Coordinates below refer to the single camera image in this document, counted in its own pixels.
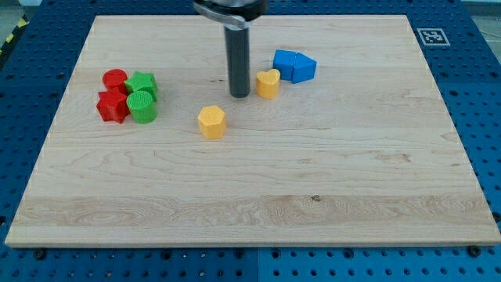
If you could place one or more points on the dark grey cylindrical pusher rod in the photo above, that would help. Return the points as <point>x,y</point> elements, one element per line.
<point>238,61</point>

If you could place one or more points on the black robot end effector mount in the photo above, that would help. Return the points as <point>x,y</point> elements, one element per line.
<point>234,13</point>

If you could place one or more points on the yellow heart block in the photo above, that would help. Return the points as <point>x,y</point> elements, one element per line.
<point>268,83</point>

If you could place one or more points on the blue cube block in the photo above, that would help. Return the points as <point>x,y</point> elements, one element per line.
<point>283,61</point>

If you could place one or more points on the blue triangular prism block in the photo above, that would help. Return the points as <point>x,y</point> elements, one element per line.
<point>304,68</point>

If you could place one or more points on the yellow hexagon block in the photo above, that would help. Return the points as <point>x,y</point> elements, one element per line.
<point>212,122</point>

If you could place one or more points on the green star block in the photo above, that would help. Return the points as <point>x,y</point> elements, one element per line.
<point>140,81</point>

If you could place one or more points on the green cylinder block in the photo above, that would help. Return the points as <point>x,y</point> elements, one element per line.
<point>141,107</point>

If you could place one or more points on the red cylinder block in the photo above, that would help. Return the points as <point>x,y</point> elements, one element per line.
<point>114,79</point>

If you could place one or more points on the red star block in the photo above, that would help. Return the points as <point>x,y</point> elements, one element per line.
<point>112,105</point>

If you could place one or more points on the light wooden board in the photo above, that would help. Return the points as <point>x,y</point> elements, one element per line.
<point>364,154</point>

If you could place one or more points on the white fiducial marker tag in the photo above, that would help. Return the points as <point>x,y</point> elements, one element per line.
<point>431,36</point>

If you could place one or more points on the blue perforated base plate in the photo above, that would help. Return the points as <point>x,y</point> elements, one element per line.
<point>39,65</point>

